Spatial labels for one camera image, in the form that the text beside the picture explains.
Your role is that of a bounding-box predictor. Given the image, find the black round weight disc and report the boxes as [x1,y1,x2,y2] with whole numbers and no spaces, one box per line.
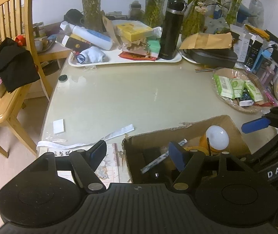
[140,147,172,183]

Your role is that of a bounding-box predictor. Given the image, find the white plastic tray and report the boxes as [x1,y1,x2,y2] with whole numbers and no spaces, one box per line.
[68,20,183,68]

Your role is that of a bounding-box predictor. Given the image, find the small black round cap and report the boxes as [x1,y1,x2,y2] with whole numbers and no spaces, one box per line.
[58,74,68,82]

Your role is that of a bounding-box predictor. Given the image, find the white rolled sock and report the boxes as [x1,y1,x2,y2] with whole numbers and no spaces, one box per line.
[76,47,106,64]

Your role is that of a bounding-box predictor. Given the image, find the green tissue pack middle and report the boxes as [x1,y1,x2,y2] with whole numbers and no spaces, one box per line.
[231,78,245,98]

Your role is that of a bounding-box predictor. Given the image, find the blue carton box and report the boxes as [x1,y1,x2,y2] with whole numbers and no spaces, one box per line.
[252,50,272,77]

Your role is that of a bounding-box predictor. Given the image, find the green tissue pack right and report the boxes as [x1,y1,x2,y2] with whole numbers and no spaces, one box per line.
[244,80,264,102]

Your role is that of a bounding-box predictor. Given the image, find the glass vase left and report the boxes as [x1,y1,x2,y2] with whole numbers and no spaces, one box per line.
[81,0,103,33]

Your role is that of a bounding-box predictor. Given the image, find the black hat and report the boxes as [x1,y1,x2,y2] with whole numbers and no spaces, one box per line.
[63,9,84,27]

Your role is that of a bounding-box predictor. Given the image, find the red packet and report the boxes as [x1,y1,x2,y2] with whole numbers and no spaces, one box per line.
[118,51,157,61]

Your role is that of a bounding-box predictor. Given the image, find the brown paper envelope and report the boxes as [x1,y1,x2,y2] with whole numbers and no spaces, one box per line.
[179,32,232,50]

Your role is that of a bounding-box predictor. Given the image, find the chopsticks pair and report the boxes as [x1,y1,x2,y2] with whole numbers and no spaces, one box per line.
[195,67,215,73]

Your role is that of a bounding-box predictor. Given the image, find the green tissue pack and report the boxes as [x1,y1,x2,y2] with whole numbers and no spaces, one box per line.
[244,80,264,102]
[213,74,235,99]
[231,78,245,98]

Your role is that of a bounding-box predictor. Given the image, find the crumpled brown paper bag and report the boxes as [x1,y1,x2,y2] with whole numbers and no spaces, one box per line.
[118,37,150,56]

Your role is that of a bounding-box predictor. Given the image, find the wooden chair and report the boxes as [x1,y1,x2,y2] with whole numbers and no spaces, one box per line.
[0,0,52,155]

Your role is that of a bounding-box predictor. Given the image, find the green tissue pack left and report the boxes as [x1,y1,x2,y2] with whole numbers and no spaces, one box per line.
[213,74,235,99]

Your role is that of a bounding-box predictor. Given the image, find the glass vase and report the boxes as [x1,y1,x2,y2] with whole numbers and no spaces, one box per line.
[81,0,103,33]
[182,0,208,40]
[143,0,165,28]

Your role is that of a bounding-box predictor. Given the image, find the black zip case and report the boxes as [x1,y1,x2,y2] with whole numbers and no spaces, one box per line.
[183,49,238,68]

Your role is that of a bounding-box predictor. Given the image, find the white bulb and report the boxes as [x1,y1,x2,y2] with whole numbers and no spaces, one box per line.
[206,125,229,151]

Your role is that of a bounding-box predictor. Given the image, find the glass vase middle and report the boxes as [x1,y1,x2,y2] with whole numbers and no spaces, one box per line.
[143,0,165,28]

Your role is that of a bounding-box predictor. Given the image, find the white paper square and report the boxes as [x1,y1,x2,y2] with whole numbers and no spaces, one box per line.
[52,119,65,134]

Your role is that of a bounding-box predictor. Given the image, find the glass vase right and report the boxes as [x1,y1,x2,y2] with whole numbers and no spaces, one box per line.
[182,0,208,40]

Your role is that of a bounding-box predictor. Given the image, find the black yellow tube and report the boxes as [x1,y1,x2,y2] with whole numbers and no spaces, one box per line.
[56,34,92,53]

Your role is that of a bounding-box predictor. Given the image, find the white blue lotion bottle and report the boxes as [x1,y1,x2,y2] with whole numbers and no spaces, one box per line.
[60,21,113,50]

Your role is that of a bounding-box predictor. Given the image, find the wicker basket with tissues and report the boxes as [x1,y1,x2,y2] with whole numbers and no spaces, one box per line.
[211,68,278,113]

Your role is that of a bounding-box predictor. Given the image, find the black thermos bottle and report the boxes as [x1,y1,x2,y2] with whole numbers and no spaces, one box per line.
[159,0,188,60]

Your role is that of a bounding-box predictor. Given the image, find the grey patterned stick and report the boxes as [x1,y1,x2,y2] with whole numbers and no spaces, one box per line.
[141,139,190,179]

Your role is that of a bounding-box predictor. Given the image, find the green box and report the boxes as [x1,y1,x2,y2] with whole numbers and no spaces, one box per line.
[147,39,161,58]

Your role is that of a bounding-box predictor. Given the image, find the yellow cardboard box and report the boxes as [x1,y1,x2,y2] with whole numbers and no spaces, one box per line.
[116,21,153,42]

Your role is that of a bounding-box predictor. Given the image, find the black cloth on chair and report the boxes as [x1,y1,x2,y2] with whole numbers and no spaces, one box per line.
[0,37,40,92]

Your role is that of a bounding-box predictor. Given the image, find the orange cartoon figure case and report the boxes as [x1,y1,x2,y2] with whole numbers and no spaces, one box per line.
[183,133,217,155]

